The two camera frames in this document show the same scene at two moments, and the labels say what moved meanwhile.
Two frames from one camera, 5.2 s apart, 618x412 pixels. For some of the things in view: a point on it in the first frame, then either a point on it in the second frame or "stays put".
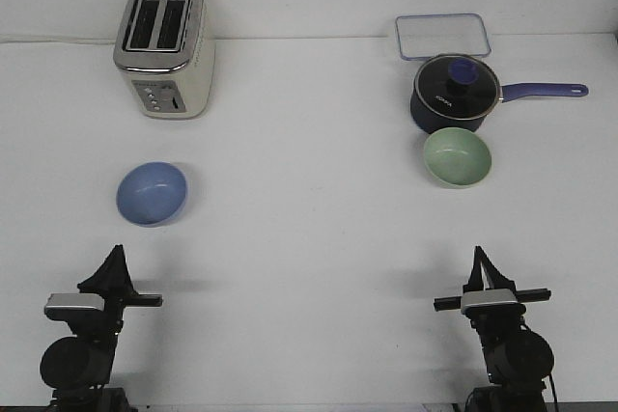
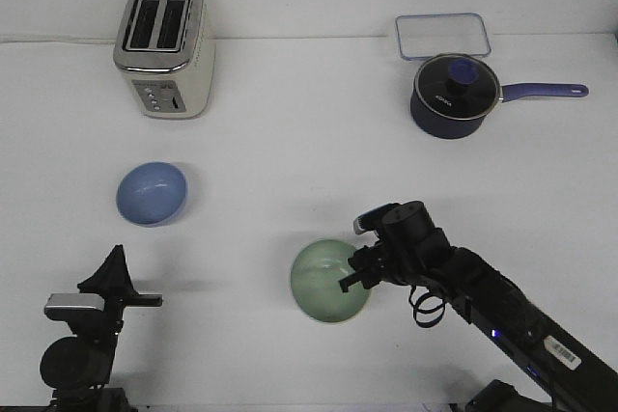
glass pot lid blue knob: (456, 87) stays put
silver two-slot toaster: (164, 50) stays put
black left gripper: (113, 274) stays put
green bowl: (457, 156) → (315, 278)
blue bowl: (152, 193) stays put
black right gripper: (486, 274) → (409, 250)
